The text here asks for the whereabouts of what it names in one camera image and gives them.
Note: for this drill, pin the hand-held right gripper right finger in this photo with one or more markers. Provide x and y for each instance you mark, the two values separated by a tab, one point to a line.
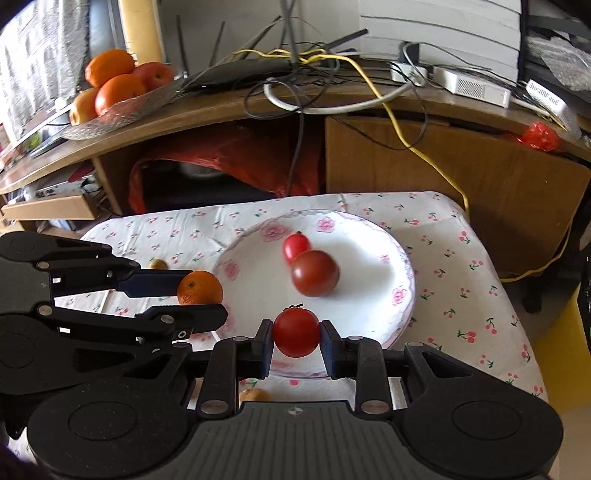
328	347

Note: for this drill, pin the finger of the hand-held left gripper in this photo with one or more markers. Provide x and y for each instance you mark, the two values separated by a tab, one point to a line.
152	282
194	318

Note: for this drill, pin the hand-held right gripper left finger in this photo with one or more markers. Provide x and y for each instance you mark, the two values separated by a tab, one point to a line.
265	347

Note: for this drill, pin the small tangerine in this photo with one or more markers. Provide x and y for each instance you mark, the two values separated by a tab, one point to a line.
201	287

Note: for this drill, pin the bright red round tomato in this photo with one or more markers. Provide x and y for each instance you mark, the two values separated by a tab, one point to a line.
297	332

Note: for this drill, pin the white floral plate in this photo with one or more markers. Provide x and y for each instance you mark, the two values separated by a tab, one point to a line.
364	277

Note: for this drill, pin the small brown fruit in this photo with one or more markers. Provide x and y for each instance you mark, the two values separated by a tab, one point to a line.
256	395
157	264

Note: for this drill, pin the dark red tomato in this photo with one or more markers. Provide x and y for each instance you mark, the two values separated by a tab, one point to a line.
315	274

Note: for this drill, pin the small oval cherry tomato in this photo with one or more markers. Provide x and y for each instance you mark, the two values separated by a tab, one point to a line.
293	244

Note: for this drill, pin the flat cardboard box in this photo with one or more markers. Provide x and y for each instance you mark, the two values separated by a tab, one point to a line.
46	207

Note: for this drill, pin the large red plastic bag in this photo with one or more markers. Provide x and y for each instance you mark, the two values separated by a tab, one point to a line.
221	159

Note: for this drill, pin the cherry print tablecloth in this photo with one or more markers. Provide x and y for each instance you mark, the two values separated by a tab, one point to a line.
461	300

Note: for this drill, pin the glass fruit bowl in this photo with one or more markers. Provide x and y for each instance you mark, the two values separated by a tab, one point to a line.
134	110

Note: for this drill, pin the wooden desk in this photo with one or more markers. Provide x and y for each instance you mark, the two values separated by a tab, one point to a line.
207	110

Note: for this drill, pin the yellow apple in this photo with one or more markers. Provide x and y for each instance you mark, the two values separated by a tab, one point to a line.
82	108

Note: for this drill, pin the large orange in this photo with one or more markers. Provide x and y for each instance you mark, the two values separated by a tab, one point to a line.
108	67
119	93

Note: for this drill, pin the red apple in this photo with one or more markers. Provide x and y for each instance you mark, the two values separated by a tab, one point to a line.
156	74

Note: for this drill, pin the black router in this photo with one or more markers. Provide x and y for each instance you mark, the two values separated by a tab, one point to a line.
240	74

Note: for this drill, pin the yellow furniture panel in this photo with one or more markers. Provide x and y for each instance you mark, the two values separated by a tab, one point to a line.
568	360

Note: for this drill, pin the silver grey cloth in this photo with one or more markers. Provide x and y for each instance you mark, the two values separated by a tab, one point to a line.
41	55

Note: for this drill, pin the beige board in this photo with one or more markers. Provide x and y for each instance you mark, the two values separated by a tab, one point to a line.
138	27

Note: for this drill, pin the white power adapter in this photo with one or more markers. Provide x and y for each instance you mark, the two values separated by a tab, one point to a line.
408	74

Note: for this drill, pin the white rectangular device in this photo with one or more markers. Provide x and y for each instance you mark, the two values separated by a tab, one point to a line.
471	87

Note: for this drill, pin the small red plastic bag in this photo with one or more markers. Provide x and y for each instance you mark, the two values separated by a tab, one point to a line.
538	136

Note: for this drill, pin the white vented device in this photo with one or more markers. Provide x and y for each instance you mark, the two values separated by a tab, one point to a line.
551	104

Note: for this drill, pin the grey printer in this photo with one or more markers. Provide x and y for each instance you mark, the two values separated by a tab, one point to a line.
438	32

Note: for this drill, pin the clear plastic wrap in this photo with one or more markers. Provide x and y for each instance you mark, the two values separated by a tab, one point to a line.
561	60

